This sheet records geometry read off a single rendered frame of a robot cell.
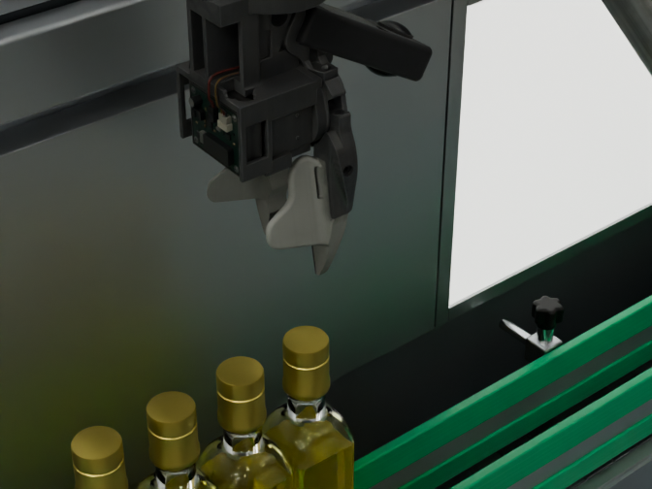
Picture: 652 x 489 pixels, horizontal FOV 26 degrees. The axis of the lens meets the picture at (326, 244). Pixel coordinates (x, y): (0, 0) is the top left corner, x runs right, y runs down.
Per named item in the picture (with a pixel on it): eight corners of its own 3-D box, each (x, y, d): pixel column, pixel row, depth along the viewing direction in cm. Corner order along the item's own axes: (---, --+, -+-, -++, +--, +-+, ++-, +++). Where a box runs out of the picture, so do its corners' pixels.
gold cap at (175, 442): (179, 429, 101) (176, 382, 98) (210, 455, 98) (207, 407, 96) (139, 452, 99) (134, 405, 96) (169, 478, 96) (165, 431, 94)
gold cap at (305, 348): (310, 364, 107) (310, 317, 104) (340, 388, 104) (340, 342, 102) (273, 382, 105) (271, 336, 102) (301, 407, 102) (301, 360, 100)
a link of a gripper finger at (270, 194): (190, 231, 98) (201, 130, 92) (260, 203, 101) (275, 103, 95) (215, 259, 97) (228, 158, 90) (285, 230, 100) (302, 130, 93)
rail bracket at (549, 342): (510, 375, 143) (521, 268, 135) (560, 411, 139) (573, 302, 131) (482, 392, 141) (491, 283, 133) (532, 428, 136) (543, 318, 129)
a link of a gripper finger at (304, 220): (262, 297, 93) (240, 167, 89) (333, 265, 96) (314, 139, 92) (289, 310, 91) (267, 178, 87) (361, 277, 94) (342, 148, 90)
